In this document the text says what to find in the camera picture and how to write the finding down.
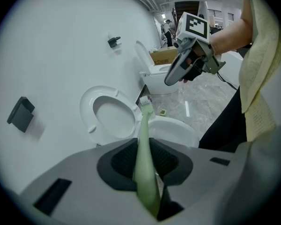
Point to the white smart toilet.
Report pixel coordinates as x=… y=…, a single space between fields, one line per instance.
x=154 y=83

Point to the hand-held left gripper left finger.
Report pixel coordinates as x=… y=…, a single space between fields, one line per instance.
x=84 y=184

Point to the person's cream knitted top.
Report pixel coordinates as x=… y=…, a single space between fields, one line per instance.
x=260 y=78

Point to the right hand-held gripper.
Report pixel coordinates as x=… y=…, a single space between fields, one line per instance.
x=194 y=29

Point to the person's right forearm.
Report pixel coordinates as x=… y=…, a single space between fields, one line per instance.
x=234 y=34

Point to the white elongated toilet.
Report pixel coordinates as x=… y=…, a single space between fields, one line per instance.
x=173 y=130

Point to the green small cup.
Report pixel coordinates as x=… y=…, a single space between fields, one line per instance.
x=163 y=112

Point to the person's black trousers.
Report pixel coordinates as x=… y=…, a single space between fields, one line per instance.
x=227 y=130

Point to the person's right hand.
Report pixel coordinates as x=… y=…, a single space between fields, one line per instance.
x=204 y=50

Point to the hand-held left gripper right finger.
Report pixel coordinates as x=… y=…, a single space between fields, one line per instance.
x=201 y=177

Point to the brown cardboard box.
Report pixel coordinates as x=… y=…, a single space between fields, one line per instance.
x=164 y=56

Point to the pale green toilet brush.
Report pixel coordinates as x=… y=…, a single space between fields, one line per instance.
x=145 y=172

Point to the black wall-mounted holder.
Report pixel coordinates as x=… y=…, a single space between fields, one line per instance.
x=21 y=115
x=113 y=42

